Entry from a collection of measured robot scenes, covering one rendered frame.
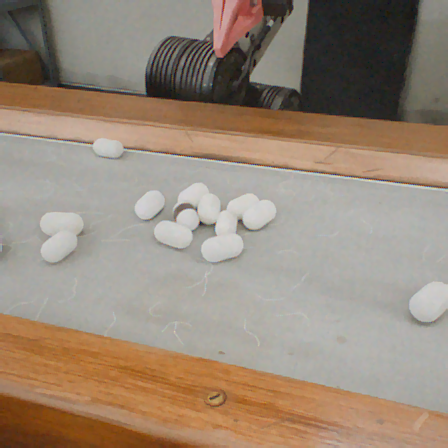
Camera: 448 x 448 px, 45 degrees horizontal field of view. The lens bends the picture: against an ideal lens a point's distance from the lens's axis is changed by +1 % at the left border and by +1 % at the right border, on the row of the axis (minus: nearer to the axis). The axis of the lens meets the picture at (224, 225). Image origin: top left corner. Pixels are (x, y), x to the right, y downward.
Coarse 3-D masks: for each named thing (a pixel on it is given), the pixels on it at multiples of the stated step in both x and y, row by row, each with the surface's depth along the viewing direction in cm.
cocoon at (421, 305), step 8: (424, 288) 36; (432, 288) 36; (440, 288) 36; (416, 296) 36; (424, 296) 35; (432, 296) 35; (440, 296) 36; (416, 304) 35; (424, 304) 35; (432, 304) 35; (440, 304) 35; (416, 312) 35; (424, 312) 35; (432, 312) 35; (440, 312) 35; (424, 320) 35; (432, 320) 35
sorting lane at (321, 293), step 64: (0, 192) 52; (64, 192) 52; (128, 192) 52; (256, 192) 52; (320, 192) 52; (384, 192) 52; (0, 256) 43; (128, 256) 43; (192, 256) 43; (256, 256) 43; (320, 256) 43; (384, 256) 43; (64, 320) 36; (128, 320) 36; (192, 320) 36; (256, 320) 36; (320, 320) 36; (384, 320) 36; (384, 384) 32
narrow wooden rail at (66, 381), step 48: (0, 336) 31; (48, 336) 31; (96, 336) 31; (0, 384) 28; (48, 384) 28; (96, 384) 28; (144, 384) 28; (192, 384) 28; (240, 384) 28; (288, 384) 28; (0, 432) 30; (48, 432) 29; (96, 432) 27; (144, 432) 26; (192, 432) 26; (240, 432) 26; (288, 432) 26; (336, 432) 26; (384, 432) 26; (432, 432) 26
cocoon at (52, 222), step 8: (48, 216) 44; (56, 216) 44; (64, 216) 44; (72, 216) 44; (40, 224) 45; (48, 224) 44; (56, 224) 44; (64, 224) 44; (72, 224) 44; (80, 224) 45; (48, 232) 44; (56, 232) 44
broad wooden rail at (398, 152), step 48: (0, 96) 69; (48, 96) 69; (96, 96) 69; (144, 144) 61; (192, 144) 59; (240, 144) 58; (288, 144) 57; (336, 144) 56; (384, 144) 56; (432, 144) 56
